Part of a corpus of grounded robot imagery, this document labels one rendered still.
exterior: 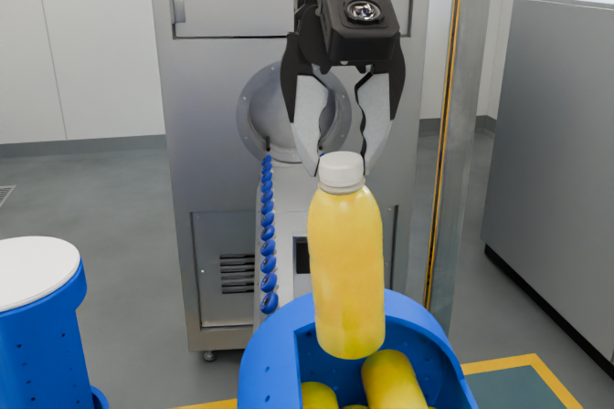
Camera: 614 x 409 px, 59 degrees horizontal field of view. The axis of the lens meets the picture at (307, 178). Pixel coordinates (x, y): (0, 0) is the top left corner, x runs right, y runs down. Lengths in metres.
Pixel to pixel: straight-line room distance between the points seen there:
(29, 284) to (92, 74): 3.84
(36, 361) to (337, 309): 0.79
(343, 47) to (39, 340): 0.93
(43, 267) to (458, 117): 0.91
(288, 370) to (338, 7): 0.38
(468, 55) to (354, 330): 0.80
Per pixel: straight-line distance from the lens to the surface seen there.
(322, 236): 0.46
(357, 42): 0.35
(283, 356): 0.62
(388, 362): 0.72
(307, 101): 0.44
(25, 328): 1.14
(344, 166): 0.45
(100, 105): 4.95
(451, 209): 1.30
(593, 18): 2.47
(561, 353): 2.72
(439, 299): 1.42
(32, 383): 1.22
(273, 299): 1.10
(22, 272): 1.21
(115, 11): 4.80
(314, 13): 0.42
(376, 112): 0.45
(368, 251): 0.47
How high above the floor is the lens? 1.61
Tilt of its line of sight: 22 degrees down
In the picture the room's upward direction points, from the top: straight up
